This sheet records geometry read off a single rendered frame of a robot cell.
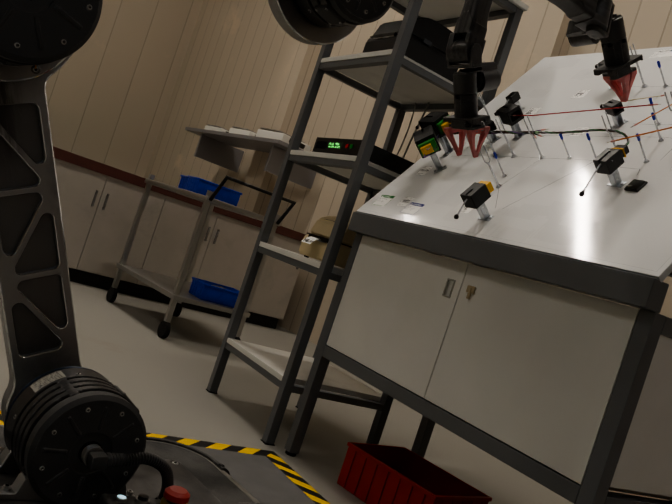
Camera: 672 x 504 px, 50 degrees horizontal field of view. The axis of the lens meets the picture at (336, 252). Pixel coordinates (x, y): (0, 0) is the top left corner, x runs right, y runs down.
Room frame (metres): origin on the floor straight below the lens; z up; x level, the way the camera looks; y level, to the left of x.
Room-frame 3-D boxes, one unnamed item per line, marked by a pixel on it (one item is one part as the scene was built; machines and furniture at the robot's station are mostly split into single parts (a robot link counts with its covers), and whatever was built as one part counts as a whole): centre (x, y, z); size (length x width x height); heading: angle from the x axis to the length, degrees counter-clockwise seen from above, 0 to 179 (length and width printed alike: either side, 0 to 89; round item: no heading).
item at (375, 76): (2.89, -0.03, 0.92); 0.60 x 0.50 x 1.85; 32
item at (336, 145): (2.81, -0.01, 1.09); 0.35 x 0.33 x 0.07; 32
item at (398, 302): (2.24, -0.22, 0.60); 0.55 x 0.02 x 0.39; 32
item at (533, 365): (1.77, -0.51, 0.60); 0.55 x 0.03 x 0.39; 32
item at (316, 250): (2.77, -0.04, 0.76); 0.30 x 0.21 x 0.20; 126
